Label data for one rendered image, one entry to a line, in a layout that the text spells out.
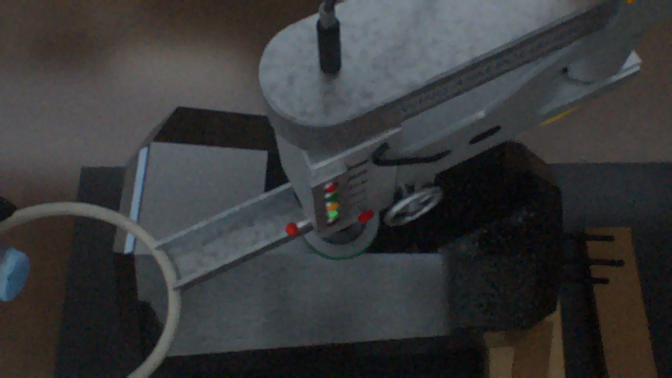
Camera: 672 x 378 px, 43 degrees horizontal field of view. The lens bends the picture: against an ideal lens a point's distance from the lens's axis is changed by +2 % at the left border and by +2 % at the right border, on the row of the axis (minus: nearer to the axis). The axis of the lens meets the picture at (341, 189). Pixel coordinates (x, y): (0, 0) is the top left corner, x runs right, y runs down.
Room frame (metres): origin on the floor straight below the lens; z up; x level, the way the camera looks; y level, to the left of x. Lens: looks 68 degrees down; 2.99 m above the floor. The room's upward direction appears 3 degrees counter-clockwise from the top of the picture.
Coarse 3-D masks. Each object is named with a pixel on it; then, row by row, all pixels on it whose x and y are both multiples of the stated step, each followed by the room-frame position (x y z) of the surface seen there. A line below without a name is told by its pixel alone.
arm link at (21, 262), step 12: (0, 252) 0.49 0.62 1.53; (12, 252) 0.49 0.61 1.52; (0, 264) 0.46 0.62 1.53; (12, 264) 0.46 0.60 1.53; (24, 264) 0.47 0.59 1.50; (0, 276) 0.44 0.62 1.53; (12, 276) 0.44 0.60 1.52; (24, 276) 0.46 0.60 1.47; (0, 288) 0.42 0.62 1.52; (12, 288) 0.43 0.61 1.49
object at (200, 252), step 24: (288, 192) 0.75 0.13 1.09; (216, 216) 0.68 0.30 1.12; (240, 216) 0.70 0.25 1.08; (264, 216) 0.70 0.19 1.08; (288, 216) 0.69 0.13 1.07; (168, 240) 0.63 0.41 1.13; (192, 240) 0.64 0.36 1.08; (216, 240) 0.64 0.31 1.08; (240, 240) 0.64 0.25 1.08; (264, 240) 0.63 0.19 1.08; (288, 240) 0.63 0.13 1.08; (192, 264) 0.58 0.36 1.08; (216, 264) 0.57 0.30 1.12; (240, 264) 0.58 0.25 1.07
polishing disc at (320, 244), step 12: (360, 228) 0.72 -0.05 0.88; (372, 228) 0.72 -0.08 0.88; (312, 240) 0.69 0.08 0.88; (324, 240) 0.69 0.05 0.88; (336, 240) 0.69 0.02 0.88; (348, 240) 0.69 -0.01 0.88; (360, 240) 0.69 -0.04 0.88; (372, 240) 0.69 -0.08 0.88; (324, 252) 0.66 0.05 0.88; (336, 252) 0.66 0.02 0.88; (348, 252) 0.65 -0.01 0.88
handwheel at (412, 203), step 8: (400, 192) 0.69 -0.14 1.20; (408, 192) 0.69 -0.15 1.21; (416, 192) 0.66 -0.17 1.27; (424, 192) 0.66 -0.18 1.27; (432, 192) 0.67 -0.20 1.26; (440, 192) 0.68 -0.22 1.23; (400, 200) 0.65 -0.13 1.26; (408, 200) 0.65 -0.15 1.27; (416, 200) 0.67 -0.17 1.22; (424, 200) 0.66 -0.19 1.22; (432, 200) 0.68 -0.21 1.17; (392, 208) 0.64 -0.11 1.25; (400, 208) 0.63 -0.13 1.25; (408, 208) 0.65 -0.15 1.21; (416, 208) 0.65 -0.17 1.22; (424, 208) 0.67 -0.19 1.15; (392, 216) 0.63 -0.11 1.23; (408, 216) 0.65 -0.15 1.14; (416, 216) 0.66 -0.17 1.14; (392, 224) 0.63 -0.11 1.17; (400, 224) 0.64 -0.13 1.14
